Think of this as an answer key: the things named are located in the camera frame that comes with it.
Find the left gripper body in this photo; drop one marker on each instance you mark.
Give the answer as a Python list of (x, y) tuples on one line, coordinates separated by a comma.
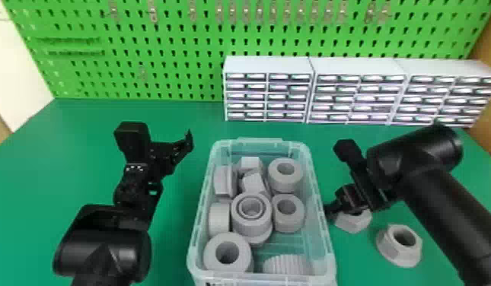
[(162, 156)]

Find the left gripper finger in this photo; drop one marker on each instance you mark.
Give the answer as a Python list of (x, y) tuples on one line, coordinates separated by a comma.
[(186, 144)]

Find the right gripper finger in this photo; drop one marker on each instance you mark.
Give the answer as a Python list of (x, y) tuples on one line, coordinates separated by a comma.
[(333, 208)]

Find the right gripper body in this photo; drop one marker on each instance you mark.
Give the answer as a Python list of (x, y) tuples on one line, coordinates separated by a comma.
[(355, 198)]

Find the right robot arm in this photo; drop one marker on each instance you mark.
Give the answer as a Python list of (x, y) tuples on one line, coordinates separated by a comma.
[(441, 191)]

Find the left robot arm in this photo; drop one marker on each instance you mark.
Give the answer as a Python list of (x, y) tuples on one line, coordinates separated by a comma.
[(103, 247)]

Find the clear bin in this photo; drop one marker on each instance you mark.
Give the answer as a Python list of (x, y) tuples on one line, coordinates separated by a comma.
[(309, 255)]

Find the white drawer cabinet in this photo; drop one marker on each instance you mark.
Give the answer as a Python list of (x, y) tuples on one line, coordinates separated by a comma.
[(445, 98), (355, 94), (268, 90)]

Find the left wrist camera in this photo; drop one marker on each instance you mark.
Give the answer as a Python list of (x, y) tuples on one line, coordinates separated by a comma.
[(131, 140)]

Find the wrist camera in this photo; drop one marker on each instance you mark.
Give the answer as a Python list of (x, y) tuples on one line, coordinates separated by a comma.
[(348, 156), (131, 140)]

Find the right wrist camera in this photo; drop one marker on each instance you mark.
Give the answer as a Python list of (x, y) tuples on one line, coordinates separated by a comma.
[(348, 156)]

